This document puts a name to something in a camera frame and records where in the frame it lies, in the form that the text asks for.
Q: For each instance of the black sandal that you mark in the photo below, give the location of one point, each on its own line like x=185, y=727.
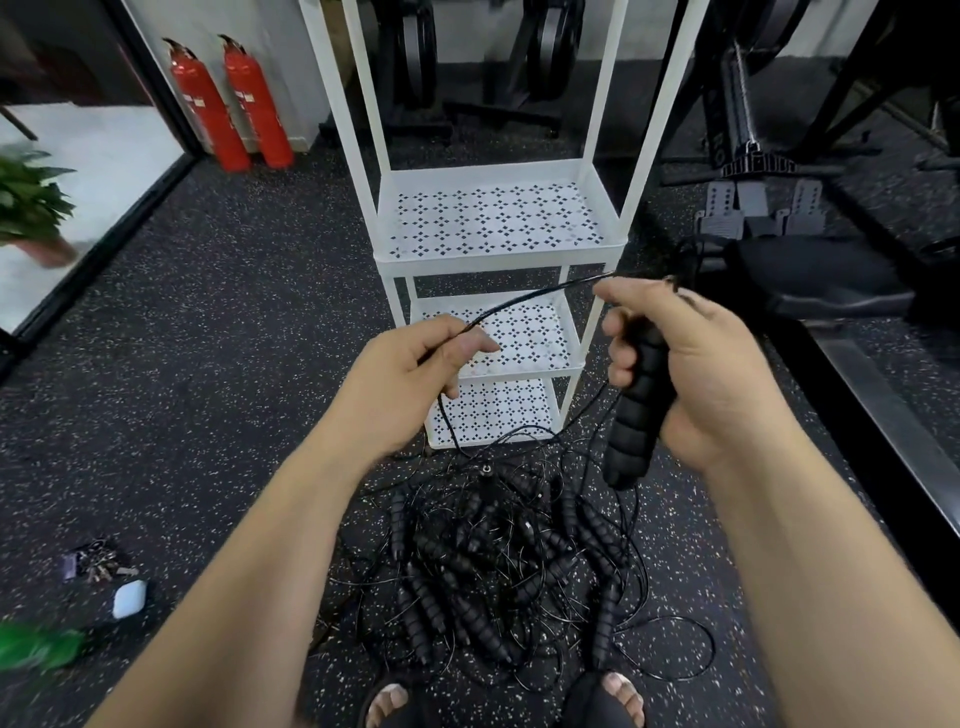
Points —
x=589, y=705
x=416, y=712

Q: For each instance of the person's left foot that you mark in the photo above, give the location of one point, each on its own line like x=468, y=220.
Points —
x=391, y=705

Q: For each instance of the bunch of keys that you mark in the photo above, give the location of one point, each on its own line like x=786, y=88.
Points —
x=96, y=562

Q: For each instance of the person's right foot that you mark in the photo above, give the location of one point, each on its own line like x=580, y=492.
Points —
x=624, y=697

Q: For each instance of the person's foot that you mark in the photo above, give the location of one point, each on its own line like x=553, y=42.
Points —
x=624, y=697
x=391, y=705

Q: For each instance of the person's left hand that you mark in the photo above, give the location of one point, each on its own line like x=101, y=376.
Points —
x=390, y=382

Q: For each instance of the person's right forearm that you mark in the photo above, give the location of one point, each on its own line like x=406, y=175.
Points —
x=832, y=592

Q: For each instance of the person's left forearm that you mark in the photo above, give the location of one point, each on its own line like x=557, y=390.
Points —
x=247, y=592

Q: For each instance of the person's right hand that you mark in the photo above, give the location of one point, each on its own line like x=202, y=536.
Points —
x=720, y=375

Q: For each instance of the black rowing machine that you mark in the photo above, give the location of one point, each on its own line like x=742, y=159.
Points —
x=817, y=274

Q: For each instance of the green potted plant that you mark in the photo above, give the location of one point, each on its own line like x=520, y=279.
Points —
x=30, y=202

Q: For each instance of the black flywheel exercise machine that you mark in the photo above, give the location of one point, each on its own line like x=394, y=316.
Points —
x=551, y=52
x=416, y=60

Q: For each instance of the person's left thumb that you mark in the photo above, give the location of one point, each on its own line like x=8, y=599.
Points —
x=474, y=348

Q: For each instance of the white earbud case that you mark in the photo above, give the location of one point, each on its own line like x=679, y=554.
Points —
x=130, y=599

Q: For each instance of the person's right middle finger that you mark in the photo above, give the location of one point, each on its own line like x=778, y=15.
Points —
x=619, y=322

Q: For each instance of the black gym machine frame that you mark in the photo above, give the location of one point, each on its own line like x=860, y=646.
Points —
x=900, y=90

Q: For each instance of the green plant leaves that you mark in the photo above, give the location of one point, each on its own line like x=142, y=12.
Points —
x=37, y=646

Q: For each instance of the black framed glass door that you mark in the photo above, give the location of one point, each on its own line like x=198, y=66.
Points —
x=82, y=187

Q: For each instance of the white metal shelf rack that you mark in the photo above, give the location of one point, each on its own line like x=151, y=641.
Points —
x=495, y=217

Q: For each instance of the person's right little finger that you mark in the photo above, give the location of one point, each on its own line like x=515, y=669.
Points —
x=622, y=376

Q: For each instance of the red fire extinguisher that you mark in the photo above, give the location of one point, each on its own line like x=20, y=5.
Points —
x=259, y=105
x=206, y=112

